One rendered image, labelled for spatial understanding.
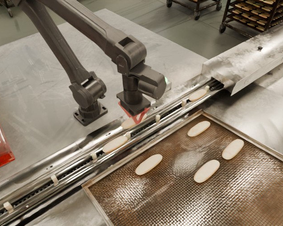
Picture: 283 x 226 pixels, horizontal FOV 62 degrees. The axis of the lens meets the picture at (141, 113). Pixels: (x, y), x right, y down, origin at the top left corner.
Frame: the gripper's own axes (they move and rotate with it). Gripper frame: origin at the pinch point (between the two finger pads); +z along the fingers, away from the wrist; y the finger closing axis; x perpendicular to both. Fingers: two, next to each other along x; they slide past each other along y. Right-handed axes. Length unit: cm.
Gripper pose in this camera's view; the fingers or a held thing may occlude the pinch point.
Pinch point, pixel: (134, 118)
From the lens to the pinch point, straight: 80.1
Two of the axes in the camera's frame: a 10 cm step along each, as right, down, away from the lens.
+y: -6.1, -5.6, 5.6
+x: -7.9, 4.5, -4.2
